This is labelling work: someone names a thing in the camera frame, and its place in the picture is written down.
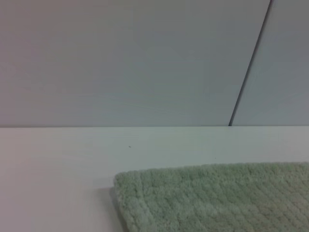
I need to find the green terry towel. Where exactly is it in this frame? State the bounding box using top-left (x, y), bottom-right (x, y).
top-left (113, 162), bottom-right (309, 232)

